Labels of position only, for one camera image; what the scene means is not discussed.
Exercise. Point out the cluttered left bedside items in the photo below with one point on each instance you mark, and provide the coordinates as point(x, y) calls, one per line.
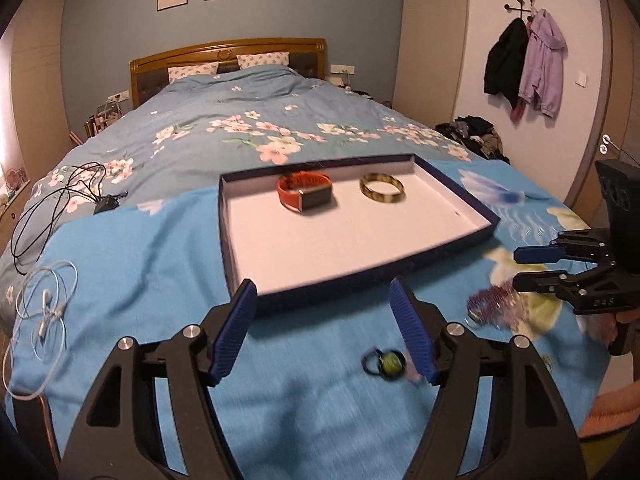
point(105, 115)

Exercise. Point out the white wall switch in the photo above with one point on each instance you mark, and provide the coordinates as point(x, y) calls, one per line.
point(582, 79)

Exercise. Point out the wooden headboard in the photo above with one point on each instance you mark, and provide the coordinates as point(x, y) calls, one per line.
point(149, 75)

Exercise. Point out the yellow-black bangle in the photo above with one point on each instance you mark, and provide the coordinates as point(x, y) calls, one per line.
point(382, 188)

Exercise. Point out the left floral pillow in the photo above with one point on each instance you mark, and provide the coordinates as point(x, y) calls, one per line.
point(179, 72)

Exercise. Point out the shallow navy white tray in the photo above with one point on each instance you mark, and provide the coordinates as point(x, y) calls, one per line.
point(353, 243)

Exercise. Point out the white wall socket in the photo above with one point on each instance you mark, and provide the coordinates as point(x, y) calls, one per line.
point(340, 69)

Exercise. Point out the wall coat hook rack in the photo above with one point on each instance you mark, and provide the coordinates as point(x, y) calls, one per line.
point(524, 8)

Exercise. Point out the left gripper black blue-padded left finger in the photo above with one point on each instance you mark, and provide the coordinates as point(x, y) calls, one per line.
point(116, 434)

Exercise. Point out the orange smart watch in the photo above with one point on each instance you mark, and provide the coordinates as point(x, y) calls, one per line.
point(304, 190)

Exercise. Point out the blue floral duvet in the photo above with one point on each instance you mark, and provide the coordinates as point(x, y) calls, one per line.
point(201, 127)

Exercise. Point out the right floral pillow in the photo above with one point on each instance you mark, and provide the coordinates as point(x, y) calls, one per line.
point(246, 61)

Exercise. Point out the black charger with cable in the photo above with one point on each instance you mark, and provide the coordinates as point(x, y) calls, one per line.
point(63, 193)

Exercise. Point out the purple hanging jacket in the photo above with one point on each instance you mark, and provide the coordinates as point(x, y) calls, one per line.
point(541, 85)

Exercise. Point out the pink slipper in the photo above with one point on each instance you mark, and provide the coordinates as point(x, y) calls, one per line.
point(612, 411)

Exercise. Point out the pile of dark clothes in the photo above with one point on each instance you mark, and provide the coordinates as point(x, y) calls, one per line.
point(477, 135)

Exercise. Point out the silver door handle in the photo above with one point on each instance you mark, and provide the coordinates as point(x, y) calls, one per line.
point(607, 144)

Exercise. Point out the floral pillow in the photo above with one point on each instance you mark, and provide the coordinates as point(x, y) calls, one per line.
point(179, 72)
point(246, 61)

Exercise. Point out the black hanging coat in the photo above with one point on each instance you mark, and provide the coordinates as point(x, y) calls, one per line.
point(505, 62)

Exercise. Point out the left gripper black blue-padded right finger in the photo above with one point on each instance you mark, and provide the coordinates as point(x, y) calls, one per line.
point(529, 432)

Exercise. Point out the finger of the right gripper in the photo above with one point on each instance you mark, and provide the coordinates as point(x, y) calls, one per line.
point(550, 283)
point(579, 245)

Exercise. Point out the wooden door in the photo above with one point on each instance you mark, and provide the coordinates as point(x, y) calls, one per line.
point(617, 111)

